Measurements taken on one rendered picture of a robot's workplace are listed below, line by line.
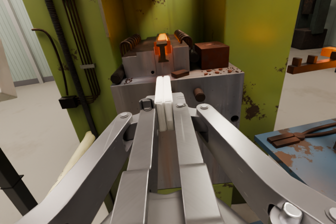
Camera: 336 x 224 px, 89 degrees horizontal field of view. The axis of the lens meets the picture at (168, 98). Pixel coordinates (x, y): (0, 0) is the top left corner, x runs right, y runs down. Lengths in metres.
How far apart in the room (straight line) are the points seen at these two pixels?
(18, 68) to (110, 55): 4.33
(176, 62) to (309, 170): 0.46
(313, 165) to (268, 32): 0.45
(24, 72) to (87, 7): 4.30
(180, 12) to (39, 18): 0.61
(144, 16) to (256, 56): 0.58
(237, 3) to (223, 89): 0.32
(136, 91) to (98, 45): 0.27
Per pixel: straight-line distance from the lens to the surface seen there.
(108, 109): 0.78
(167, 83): 0.18
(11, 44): 4.87
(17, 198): 0.88
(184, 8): 1.00
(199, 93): 0.46
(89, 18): 0.70
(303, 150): 0.67
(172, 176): 0.70
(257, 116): 0.88
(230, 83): 0.52
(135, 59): 0.53
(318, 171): 0.62
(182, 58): 0.53
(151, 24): 0.99
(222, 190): 0.81
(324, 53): 0.69
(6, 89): 0.56
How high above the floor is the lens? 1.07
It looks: 25 degrees down
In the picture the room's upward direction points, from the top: 6 degrees counter-clockwise
